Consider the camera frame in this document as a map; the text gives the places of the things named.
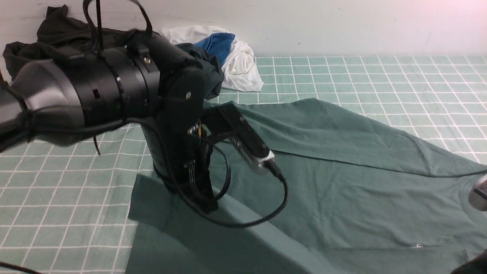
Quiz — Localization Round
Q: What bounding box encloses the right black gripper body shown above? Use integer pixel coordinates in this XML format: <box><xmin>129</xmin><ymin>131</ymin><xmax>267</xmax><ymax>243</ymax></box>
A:
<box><xmin>451</xmin><ymin>251</ymin><xmax>487</xmax><ymax>274</ymax></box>

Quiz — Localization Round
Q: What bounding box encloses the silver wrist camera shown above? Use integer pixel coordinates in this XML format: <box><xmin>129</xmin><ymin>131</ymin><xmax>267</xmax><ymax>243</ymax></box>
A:
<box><xmin>468</xmin><ymin>175</ymin><xmax>487</xmax><ymax>212</ymax></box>
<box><xmin>202</xmin><ymin>105</ymin><xmax>275</xmax><ymax>176</ymax></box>

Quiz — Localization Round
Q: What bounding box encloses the blue crumpled garment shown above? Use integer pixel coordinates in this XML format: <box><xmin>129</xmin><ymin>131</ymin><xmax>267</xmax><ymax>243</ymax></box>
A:
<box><xmin>194</xmin><ymin>32</ymin><xmax>236</xmax><ymax>65</ymax></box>

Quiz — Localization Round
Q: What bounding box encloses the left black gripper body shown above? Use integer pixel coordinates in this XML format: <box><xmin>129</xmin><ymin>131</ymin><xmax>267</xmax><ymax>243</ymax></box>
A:
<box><xmin>148</xmin><ymin>39</ymin><xmax>218</xmax><ymax>213</ymax></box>

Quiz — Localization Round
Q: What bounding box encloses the green checkered tablecloth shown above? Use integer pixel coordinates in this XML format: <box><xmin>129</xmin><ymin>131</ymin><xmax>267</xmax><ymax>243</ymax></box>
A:
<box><xmin>1</xmin><ymin>56</ymin><xmax>486</xmax><ymax>274</ymax></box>

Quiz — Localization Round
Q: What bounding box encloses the green long sleeve shirt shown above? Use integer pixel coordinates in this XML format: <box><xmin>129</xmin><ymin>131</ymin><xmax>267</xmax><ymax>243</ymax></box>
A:
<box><xmin>125</xmin><ymin>99</ymin><xmax>486</xmax><ymax>274</ymax></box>

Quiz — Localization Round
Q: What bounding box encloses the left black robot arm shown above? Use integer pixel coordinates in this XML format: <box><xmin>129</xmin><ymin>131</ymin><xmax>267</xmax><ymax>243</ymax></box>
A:
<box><xmin>1</xmin><ymin>32</ymin><xmax>218</xmax><ymax>213</ymax></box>

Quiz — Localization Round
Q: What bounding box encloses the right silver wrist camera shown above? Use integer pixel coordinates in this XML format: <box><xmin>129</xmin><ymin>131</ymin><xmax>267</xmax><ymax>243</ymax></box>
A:
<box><xmin>468</xmin><ymin>175</ymin><xmax>487</xmax><ymax>212</ymax></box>

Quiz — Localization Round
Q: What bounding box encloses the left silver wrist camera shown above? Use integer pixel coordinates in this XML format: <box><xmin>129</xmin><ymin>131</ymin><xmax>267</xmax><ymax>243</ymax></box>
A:
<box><xmin>202</xmin><ymin>105</ymin><xmax>275</xmax><ymax>176</ymax></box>

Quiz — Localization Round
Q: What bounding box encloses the dark green crumpled garment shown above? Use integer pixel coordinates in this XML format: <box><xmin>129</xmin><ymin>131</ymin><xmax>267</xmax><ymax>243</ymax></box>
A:
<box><xmin>176</xmin><ymin>43</ymin><xmax>224</xmax><ymax>100</ymax></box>

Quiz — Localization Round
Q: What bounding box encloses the dark brown crumpled garment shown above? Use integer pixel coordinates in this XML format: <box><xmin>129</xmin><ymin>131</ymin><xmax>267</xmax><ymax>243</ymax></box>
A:
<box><xmin>3</xmin><ymin>5</ymin><xmax>166</xmax><ymax>82</ymax></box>

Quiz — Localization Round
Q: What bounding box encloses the white crumpled garment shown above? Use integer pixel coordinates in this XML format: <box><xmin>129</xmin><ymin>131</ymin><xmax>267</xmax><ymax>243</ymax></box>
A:
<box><xmin>161</xmin><ymin>25</ymin><xmax>263</xmax><ymax>92</ymax></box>

